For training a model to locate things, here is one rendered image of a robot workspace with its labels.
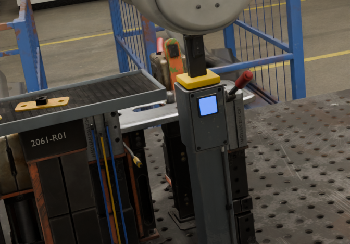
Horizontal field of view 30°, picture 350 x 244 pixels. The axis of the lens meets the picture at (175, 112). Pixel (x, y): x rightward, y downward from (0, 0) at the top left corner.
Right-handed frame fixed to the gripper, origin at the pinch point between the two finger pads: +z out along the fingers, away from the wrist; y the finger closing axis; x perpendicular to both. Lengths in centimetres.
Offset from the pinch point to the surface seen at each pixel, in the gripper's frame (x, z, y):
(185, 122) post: 3.5, 10.8, -1.2
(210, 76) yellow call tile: -1.5, 3.5, -2.2
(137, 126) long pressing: 6.6, 19.4, 24.0
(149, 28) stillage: -43, 37, 192
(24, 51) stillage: 16, 39, 203
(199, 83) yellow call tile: 0.8, 4.0, -3.0
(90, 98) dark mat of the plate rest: 18.9, 2.9, -1.5
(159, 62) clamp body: -7, 13, 48
